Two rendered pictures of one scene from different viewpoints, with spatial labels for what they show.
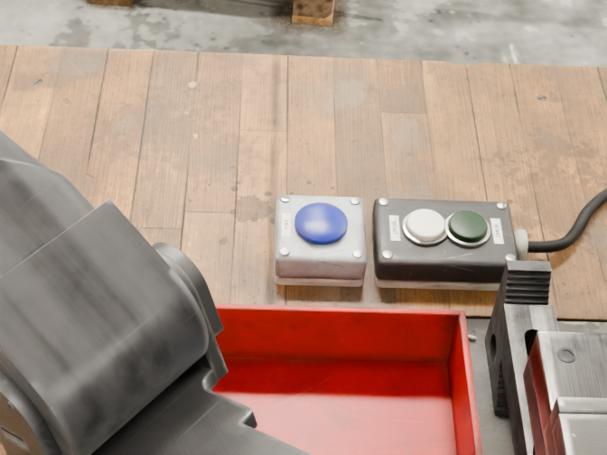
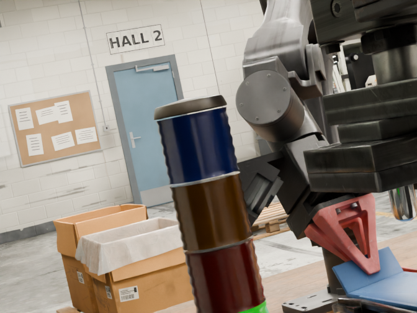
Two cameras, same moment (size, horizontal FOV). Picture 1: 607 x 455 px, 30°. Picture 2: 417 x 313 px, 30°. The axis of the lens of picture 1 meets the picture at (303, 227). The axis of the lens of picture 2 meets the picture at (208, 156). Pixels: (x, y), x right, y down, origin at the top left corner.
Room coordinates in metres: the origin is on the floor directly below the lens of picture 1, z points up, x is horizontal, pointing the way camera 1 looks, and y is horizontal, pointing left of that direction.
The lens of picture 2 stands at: (-0.15, -0.72, 1.19)
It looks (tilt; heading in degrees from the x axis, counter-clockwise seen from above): 3 degrees down; 70
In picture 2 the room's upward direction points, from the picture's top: 12 degrees counter-clockwise
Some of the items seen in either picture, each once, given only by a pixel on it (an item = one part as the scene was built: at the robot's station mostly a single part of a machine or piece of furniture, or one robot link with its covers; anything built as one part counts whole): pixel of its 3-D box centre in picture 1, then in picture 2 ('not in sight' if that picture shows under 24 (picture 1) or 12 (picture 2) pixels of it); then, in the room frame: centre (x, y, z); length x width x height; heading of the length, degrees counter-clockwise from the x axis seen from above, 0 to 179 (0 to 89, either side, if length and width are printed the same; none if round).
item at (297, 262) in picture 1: (318, 250); not in sight; (0.58, -0.01, 0.90); 0.07 x 0.07 x 0.06; 3
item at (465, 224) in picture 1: (466, 232); not in sight; (0.58, -0.12, 0.93); 0.03 x 0.03 x 0.02
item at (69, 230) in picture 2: not in sight; (108, 257); (0.79, 4.15, 0.43); 0.57 x 0.53 x 0.58; 94
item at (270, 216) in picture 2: not in sight; (251, 223); (2.62, 6.24, 0.07); 1.20 x 1.00 x 0.14; 2
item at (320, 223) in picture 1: (320, 227); not in sight; (0.58, -0.01, 0.93); 0.04 x 0.04 x 0.02
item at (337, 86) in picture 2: not in sight; (338, 81); (4.66, 7.62, 1.27); 0.23 x 0.18 x 0.38; 0
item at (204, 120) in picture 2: not in sight; (197, 145); (-0.01, -0.33, 1.17); 0.04 x 0.04 x 0.03
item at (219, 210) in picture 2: not in sight; (211, 210); (-0.01, -0.33, 1.14); 0.04 x 0.04 x 0.03
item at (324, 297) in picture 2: not in sight; (348, 266); (0.36, 0.24, 0.94); 0.20 x 0.07 x 0.08; 3
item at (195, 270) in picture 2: not in sight; (224, 274); (-0.01, -0.33, 1.10); 0.04 x 0.04 x 0.03
